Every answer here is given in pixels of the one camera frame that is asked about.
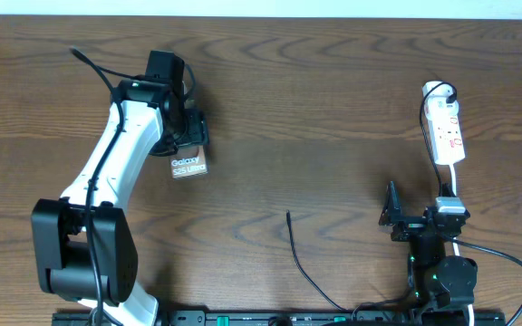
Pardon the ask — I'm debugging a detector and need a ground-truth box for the black charger cable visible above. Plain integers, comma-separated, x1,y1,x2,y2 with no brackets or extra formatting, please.
285,81,459,313

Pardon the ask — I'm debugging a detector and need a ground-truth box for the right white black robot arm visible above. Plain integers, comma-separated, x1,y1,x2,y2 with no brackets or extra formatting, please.
379,182,478,325

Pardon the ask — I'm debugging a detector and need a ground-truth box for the white power strip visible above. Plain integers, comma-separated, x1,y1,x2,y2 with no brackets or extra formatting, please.
422,81,466,166

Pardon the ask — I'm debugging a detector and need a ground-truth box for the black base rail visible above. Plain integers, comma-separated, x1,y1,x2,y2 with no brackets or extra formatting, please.
51,309,507,326

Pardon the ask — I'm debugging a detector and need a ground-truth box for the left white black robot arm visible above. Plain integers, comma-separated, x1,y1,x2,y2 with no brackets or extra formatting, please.
31,50,209,325

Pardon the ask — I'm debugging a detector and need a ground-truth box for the Galaxy S25 Ultra smartphone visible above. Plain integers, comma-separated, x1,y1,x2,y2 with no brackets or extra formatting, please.
169,145,208,179

